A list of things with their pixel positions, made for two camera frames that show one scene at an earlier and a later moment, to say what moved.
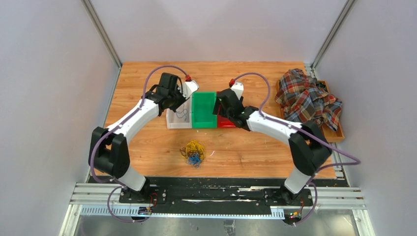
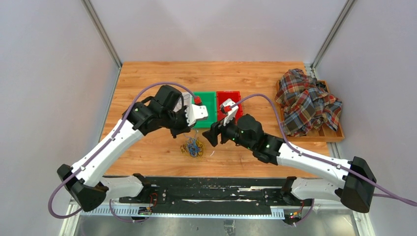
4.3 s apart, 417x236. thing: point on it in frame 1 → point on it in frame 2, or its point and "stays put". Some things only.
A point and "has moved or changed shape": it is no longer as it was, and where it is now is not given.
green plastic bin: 203,104 stays put
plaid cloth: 305,99 stays put
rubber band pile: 194,145 has moved or changed shape
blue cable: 185,114 has moved or changed shape
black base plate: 219,192 stays put
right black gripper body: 222,111 → 231,127
